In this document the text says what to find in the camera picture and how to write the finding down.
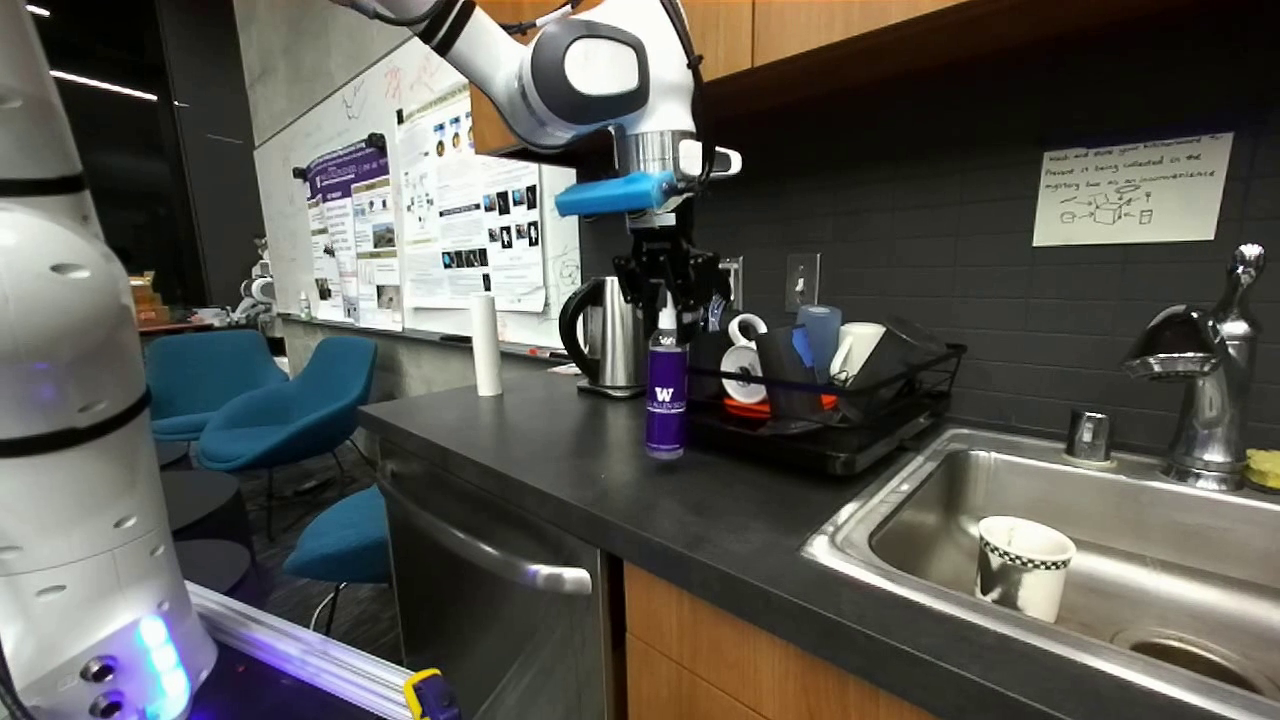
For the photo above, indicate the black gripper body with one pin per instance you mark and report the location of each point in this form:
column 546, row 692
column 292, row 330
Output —
column 668, row 261

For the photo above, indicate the purple pump bottle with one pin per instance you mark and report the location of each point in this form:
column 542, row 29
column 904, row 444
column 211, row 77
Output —
column 666, row 403

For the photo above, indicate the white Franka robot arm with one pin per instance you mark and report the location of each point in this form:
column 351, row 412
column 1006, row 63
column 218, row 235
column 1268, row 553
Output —
column 83, row 403

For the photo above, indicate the white paper towel roll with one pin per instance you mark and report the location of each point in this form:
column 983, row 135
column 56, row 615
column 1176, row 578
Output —
column 488, row 346

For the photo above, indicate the stainless steel electric kettle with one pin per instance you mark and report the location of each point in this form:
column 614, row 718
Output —
column 611, row 341

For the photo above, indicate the red dish item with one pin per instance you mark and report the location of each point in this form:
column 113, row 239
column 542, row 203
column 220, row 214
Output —
column 750, row 410

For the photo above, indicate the blue cup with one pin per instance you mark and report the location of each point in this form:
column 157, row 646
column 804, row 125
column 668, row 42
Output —
column 818, row 341

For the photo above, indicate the white cup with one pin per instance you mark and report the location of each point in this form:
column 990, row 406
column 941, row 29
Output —
column 863, row 348

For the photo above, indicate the black dish drying rack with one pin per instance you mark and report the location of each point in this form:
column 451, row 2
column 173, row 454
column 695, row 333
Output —
column 854, row 420

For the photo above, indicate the purple header poster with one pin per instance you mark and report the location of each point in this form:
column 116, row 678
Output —
column 352, row 225

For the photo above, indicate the stainless steel sink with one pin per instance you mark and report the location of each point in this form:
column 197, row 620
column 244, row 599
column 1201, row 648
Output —
column 932, row 524

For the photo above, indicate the stainless steel dishwasher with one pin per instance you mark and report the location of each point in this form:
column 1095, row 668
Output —
column 494, row 615

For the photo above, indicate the wooden base cabinet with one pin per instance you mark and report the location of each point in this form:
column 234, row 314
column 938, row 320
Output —
column 722, row 654

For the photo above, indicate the blue shell chair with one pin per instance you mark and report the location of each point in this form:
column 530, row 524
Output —
column 346, row 542
column 284, row 406
column 202, row 374

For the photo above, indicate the white patterned mug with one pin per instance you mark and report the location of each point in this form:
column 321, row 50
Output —
column 1022, row 564

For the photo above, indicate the robot cart with yellow corner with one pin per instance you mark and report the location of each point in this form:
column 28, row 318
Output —
column 321, row 664

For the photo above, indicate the chrome faucet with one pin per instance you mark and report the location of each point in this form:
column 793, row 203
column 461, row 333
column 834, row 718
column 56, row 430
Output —
column 1205, row 403

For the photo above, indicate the ceiling light strip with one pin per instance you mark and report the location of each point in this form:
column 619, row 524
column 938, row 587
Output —
column 113, row 91

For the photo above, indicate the yellow sponge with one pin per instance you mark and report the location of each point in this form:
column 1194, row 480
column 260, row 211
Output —
column 1265, row 470

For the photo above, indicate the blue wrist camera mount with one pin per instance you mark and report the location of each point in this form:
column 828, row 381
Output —
column 614, row 195

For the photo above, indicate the white wall whiteboard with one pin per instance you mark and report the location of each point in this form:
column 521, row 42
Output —
column 284, row 254

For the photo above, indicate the white paper wall note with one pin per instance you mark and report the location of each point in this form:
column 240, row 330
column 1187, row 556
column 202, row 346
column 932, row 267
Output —
column 1132, row 188

